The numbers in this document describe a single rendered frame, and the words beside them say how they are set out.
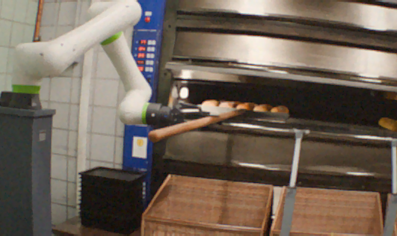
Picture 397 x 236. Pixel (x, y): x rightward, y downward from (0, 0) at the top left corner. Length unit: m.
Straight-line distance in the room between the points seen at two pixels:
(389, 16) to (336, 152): 0.81
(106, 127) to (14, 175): 1.13
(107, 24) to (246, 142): 1.14
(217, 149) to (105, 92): 0.69
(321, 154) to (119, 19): 1.31
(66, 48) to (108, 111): 1.17
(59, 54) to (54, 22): 1.34
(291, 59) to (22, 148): 1.47
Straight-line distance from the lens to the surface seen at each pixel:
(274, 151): 2.72
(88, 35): 1.87
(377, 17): 2.76
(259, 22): 2.73
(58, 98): 3.05
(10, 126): 1.90
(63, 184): 3.09
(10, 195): 1.95
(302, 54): 2.71
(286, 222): 2.16
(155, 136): 1.41
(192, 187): 2.76
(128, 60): 2.24
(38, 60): 1.78
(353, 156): 2.73
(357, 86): 2.56
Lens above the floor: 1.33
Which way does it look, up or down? 4 degrees down
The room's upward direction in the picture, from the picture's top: 5 degrees clockwise
